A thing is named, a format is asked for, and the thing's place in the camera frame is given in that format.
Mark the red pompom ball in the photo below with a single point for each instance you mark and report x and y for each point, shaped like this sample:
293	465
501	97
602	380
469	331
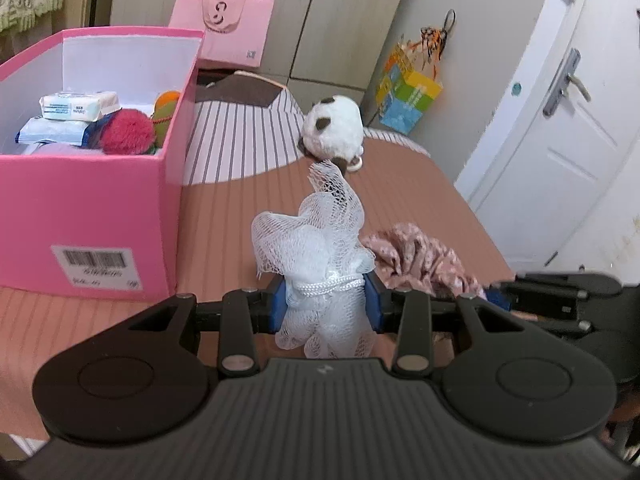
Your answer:
127	132

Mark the white striped quilt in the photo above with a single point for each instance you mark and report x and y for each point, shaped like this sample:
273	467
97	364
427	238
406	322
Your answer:
240	130

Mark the orange ball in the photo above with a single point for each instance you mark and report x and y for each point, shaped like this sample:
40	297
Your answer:
169	99

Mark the white brown plush panda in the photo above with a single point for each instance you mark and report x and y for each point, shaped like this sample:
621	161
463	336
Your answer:
332	127

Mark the pink paper bag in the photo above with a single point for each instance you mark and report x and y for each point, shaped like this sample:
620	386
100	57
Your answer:
225	25

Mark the orange tassel ornament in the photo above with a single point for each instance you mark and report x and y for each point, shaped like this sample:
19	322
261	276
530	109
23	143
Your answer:
432	37

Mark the white mesh bath pouf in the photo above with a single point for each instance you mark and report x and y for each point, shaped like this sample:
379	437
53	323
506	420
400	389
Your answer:
315	240

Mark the pink floral cloth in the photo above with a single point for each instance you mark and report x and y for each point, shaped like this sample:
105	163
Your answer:
420	260

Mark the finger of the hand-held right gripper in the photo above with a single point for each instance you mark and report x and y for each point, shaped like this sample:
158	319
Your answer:
555	322
550	286

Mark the green plush item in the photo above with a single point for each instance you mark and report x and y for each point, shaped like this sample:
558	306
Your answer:
165	127

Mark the beige wardrobe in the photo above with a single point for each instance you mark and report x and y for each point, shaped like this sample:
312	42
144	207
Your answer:
340	20

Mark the small wet wipes pack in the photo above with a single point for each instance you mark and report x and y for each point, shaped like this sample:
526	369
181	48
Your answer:
75	106

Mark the teal round sticker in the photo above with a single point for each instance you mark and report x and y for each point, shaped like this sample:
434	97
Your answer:
517	88

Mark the colourful paper gift bag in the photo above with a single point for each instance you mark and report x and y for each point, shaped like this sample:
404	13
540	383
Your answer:
407	100

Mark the white door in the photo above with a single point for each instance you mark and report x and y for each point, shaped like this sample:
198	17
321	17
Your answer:
575	170

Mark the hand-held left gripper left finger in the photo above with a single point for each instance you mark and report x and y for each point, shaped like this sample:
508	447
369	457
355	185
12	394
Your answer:
278	307

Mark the large wet wipes pack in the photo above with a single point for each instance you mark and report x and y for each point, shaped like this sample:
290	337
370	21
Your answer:
55	132

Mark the pink cardboard box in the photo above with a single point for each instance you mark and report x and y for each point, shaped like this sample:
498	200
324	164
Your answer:
100	200

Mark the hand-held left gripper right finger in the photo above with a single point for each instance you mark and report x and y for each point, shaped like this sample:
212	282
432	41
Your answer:
373	305

